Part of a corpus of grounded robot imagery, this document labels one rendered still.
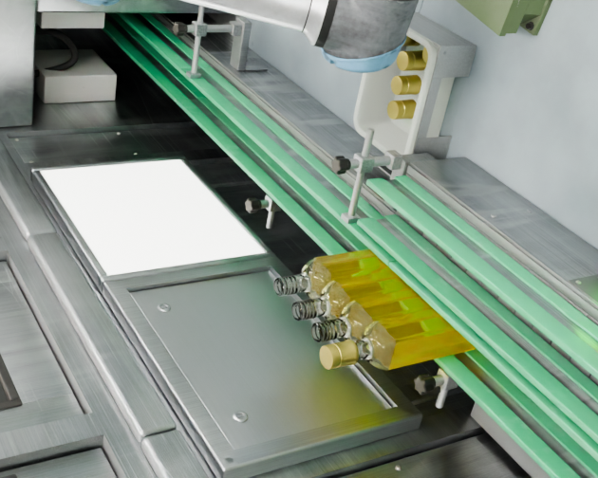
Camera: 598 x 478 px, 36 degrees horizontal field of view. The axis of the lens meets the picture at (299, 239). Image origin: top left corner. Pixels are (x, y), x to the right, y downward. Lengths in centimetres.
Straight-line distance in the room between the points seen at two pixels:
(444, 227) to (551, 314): 23
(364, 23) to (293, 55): 72
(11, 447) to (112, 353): 23
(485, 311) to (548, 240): 14
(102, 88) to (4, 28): 36
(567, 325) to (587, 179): 27
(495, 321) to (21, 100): 123
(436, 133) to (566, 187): 27
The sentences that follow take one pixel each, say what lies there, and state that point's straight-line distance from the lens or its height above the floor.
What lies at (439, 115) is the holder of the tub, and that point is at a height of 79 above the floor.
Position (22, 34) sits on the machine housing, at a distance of 209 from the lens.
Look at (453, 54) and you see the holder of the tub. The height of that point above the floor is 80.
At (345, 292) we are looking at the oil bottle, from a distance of 137.
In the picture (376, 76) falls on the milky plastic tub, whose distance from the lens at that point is 169.
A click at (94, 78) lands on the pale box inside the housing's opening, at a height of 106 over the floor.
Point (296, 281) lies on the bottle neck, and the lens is 140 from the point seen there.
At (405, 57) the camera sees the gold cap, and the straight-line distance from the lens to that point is 162.
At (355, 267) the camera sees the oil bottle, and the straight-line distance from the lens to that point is 143.
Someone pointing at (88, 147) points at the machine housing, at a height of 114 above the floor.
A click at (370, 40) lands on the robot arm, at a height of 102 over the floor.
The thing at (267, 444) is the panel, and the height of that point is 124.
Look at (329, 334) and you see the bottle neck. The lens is 132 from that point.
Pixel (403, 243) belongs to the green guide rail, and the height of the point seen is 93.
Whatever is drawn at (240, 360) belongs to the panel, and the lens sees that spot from 145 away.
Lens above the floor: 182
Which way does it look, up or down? 31 degrees down
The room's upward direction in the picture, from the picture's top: 98 degrees counter-clockwise
